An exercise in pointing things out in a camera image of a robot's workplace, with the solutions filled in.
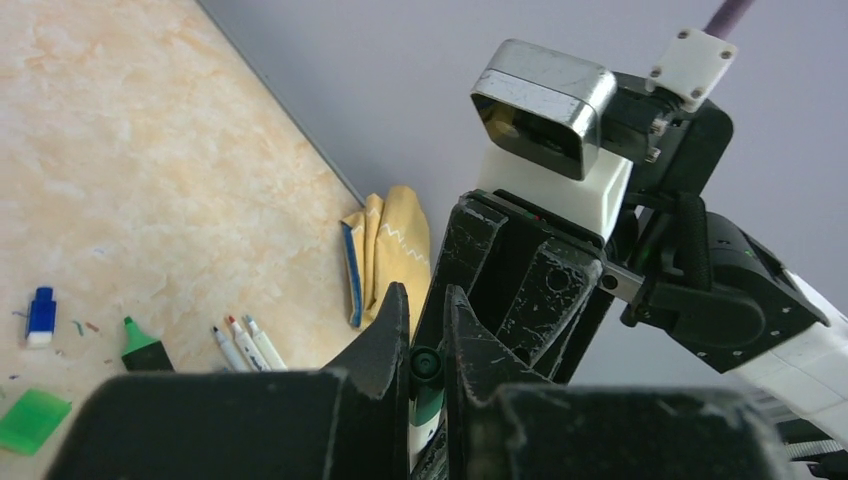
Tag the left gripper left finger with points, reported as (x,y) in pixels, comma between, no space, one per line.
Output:
(370,420)

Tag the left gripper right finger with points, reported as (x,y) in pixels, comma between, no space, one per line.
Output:
(477,365)

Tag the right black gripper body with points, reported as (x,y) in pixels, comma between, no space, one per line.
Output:
(526,228)

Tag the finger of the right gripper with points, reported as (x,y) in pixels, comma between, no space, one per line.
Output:
(542,322)
(468,241)

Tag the white green-tip pen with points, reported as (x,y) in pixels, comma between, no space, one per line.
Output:
(426,399)

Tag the black green highlighter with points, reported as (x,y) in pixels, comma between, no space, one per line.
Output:
(142,352)

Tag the bright green square cap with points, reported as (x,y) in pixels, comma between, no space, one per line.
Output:
(31,421)

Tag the blue pen cap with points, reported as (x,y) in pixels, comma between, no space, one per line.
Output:
(41,319)

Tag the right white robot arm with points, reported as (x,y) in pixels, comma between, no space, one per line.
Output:
(711,287)

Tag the white red-tip pen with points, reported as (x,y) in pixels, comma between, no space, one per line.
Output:
(247,347)

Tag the white light-blue pen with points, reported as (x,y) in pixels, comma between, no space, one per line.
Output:
(265,346)

